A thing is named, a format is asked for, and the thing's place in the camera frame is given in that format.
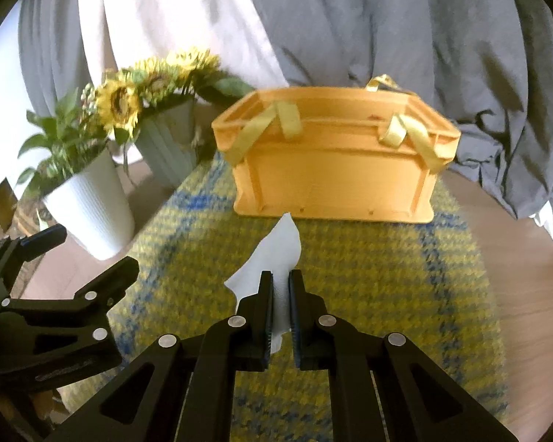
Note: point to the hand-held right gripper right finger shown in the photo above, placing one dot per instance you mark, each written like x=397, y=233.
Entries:
x=296, y=317

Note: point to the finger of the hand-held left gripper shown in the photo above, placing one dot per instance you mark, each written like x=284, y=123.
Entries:
x=113, y=278
x=41, y=235

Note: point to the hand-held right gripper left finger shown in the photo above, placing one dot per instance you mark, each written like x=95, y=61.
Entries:
x=267, y=317

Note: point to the white cloth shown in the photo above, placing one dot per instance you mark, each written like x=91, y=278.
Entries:
x=276, y=248

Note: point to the orange plastic basket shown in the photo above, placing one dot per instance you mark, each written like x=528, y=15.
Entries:
x=332, y=179

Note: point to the white ribbed pot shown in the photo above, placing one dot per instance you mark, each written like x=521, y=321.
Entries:
x=92, y=207

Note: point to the yellow blue round rug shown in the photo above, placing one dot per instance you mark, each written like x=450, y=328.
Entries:
x=378, y=294

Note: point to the green leafy plant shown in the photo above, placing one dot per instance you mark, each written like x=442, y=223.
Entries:
x=64, y=147

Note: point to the green ribbed pot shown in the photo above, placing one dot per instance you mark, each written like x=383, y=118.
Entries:
x=170, y=142

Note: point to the sunflower bouquet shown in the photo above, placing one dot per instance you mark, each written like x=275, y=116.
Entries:
x=120, y=101

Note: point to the white curtain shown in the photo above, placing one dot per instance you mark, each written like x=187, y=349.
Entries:
x=175, y=18

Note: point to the grey curtain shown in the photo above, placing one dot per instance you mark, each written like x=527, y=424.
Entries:
x=396, y=23

